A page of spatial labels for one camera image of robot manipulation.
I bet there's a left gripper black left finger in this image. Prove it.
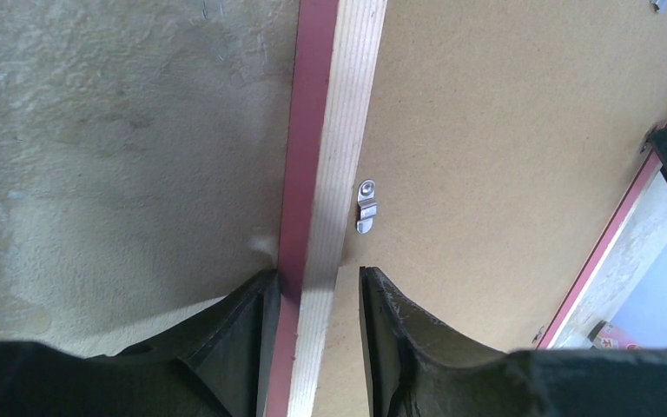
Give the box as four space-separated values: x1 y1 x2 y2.
0 270 281 416

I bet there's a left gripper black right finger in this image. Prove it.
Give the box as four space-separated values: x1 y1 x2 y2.
359 267 667 416

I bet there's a brown cardboard backing board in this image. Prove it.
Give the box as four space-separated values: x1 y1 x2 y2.
313 1 667 416

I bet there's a pink wooden photo frame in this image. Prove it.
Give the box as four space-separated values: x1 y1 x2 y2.
266 1 667 416

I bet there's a metal turn clip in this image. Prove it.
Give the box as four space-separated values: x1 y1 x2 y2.
355 179 378 234

